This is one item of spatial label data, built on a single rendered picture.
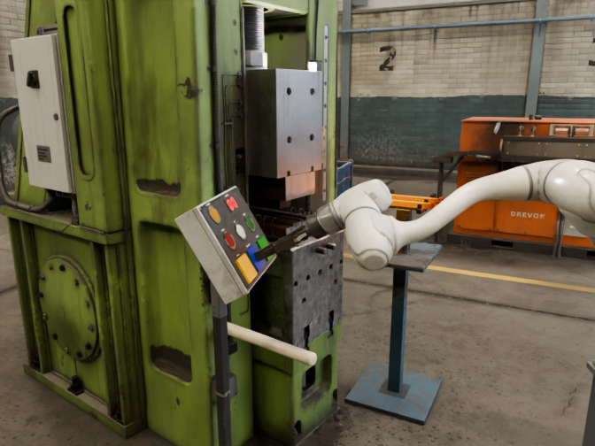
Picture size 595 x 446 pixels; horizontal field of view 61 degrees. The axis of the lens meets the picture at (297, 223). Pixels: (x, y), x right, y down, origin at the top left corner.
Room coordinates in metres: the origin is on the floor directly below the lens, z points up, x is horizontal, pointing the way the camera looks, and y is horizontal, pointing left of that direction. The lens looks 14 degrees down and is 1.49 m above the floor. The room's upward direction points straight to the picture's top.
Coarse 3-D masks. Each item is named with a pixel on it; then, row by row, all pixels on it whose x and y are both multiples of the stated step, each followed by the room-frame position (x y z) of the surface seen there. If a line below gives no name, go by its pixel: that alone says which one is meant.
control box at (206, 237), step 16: (224, 192) 1.55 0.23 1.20; (208, 208) 1.38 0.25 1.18; (224, 208) 1.48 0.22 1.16; (240, 208) 1.58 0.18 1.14; (192, 224) 1.33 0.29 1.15; (208, 224) 1.33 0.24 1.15; (224, 224) 1.42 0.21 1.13; (240, 224) 1.51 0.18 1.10; (256, 224) 1.63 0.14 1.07; (192, 240) 1.33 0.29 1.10; (208, 240) 1.32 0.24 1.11; (224, 240) 1.36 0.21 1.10; (240, 240) 1.45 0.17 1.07; (256, 240) 1.55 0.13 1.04; (208, 256) 1.32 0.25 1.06; (224, 256) 1.32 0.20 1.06; (240, 256) 1.39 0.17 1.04; (208, 272) 1.33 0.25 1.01; (224, 272) 1.32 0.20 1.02; (240, 272) 1.33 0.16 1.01; (224, 288) 1.32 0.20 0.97; (240, 288) 1.31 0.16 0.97
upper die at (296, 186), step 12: (252, 180) 2.02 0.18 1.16; (264, 180) 1.98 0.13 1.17; (276, 180) 1.95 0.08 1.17; (288, 180) 1.93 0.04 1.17; (300, 180) 2.00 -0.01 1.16; (312, 180) 2.06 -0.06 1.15; (252, 192) 2.02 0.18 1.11; (264, 192) 1.98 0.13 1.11; (276, 192) 1.95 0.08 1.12; (288, 192) 1.93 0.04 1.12; (300, 192) 2.00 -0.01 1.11; (312, 192) 2.06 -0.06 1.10
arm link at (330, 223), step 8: (320, 208) 1.42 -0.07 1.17; (328, 208) 1.40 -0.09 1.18; (320, 216) 1.40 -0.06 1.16; (328, 216) 1.39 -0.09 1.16; (336, 216) 1.38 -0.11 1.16; (320, 224) 1.40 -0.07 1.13; (328, 224) 1.38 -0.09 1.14; (336, 224) 1.38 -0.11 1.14; (328, 232) 1.39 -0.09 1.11; (336, 232) 1.40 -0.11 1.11
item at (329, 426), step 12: (336, 420) 2.06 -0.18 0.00; (348, 420) 2.07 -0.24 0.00; (324, 432) 1.98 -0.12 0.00; (336, 432) 1.98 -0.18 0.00; (264, 444) 1.90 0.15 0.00; (276, 444) 1.90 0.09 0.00; (300, 444) 1.89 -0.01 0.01; (312, 444) 1.89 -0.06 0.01; (324, 444) 1.90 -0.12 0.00; (336, 444) 1.90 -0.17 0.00
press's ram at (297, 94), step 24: (264, 72) 1.91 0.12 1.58; (288, 72) 1.94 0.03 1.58; (312, 72) 2.06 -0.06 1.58; (264, 96) 1.91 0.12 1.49; (288, 96) 1.93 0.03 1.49; (312, 96) 2.06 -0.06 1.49; (264, 120) 1.91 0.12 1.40; (288, 120) 1.93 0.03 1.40; (312, 120) 2.06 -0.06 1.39; (264, 144) 1.92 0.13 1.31; (288, 144) 1.93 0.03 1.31; (312, 144) 2.06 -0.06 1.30; (264, 168) 1.92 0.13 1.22; (288, 168) 1.93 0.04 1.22; (312, 168) 2.08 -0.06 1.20
